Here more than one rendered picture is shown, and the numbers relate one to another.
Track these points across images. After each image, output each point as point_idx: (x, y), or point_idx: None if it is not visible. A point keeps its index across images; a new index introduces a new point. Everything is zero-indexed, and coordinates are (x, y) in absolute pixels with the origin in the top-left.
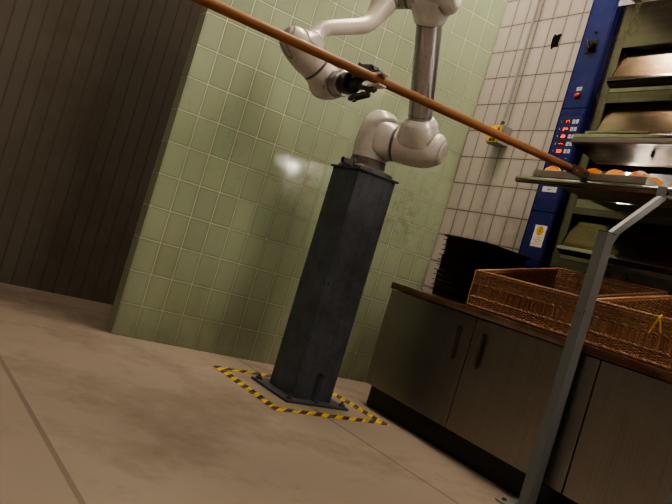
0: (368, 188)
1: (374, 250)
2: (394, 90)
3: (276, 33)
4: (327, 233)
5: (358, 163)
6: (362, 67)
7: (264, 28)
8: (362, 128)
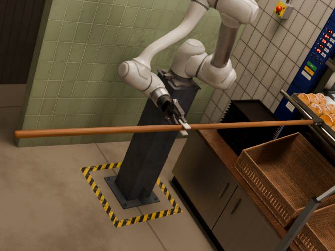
0: (180, 97)
1: None
2: (194, 130)
3: (113, 133)
4: (151, 117)
5: (174, 79)
6: (172, 126)
7: (104, 134)
8: (179, 55)
